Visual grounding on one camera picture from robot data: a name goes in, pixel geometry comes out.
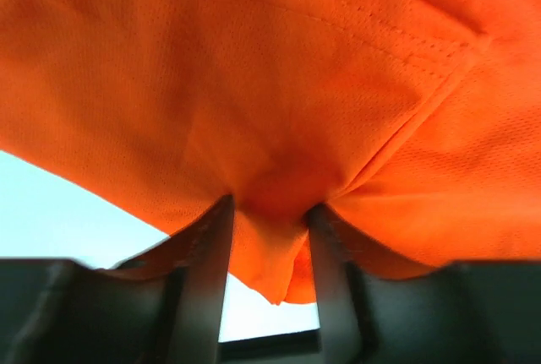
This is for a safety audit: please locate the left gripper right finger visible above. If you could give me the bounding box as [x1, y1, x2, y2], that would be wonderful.
[305, 204, 363, 364]

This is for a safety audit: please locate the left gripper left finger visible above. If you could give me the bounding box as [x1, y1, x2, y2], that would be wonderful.
[164, 195, 235, 363]

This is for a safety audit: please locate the orange t shirt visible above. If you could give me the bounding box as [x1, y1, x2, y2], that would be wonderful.
[1, 0, 540, 304]

